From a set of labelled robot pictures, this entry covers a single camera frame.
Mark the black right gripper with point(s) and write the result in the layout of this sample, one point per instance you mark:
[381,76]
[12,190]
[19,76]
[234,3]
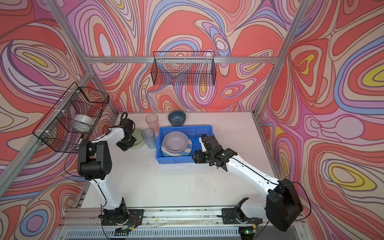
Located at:
[198,158]

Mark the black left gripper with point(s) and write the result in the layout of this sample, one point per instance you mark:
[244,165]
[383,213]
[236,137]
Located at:
[123,147]

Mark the light green ceramic bowl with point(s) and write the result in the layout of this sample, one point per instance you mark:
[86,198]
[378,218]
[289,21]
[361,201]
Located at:
[137,134]

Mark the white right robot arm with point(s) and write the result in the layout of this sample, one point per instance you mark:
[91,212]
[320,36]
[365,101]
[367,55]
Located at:
[282,204]

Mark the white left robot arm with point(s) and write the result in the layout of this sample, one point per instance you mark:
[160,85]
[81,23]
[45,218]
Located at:
[95,163]

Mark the blue ribbed plastic cup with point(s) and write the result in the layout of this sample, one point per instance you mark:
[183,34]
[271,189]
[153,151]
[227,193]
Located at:
[149,137]

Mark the pink plastic cup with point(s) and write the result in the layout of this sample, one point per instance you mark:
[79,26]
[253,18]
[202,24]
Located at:
[153,122]

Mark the dark blue ceramic bowl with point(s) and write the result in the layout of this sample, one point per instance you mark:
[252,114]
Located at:
[177,118]

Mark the white tape roll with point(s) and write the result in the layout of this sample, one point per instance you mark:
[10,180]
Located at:
[82,124]

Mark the black wire basket left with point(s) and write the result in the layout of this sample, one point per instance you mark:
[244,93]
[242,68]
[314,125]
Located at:
[65,127]

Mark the black wire basket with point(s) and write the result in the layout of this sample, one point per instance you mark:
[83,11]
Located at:
[184,68]
[65,127]

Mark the black wire basket back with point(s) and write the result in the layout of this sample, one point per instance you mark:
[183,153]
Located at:
[184,68]

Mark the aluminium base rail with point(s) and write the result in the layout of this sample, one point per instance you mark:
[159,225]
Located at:
[173,223]

